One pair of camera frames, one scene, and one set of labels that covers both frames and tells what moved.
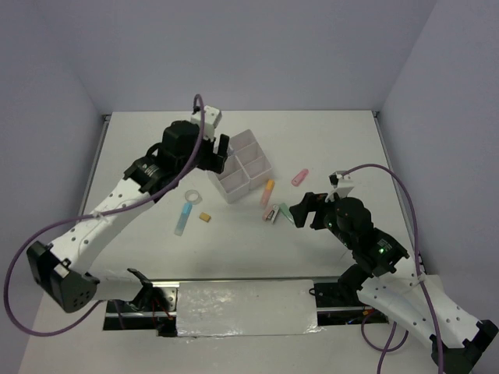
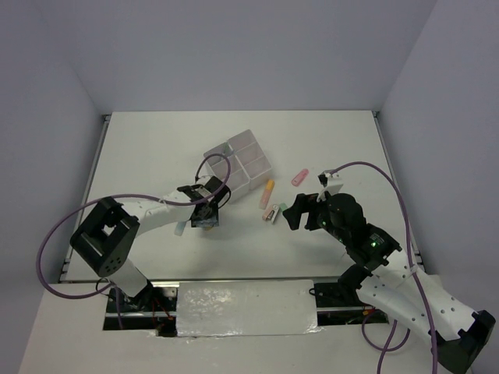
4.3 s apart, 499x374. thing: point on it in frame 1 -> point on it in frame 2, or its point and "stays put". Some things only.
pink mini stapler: [270, 213] stays put
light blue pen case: [183, 219] stays put
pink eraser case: [299, 177] stays put
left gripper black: [214, 162] -> [213, 220]
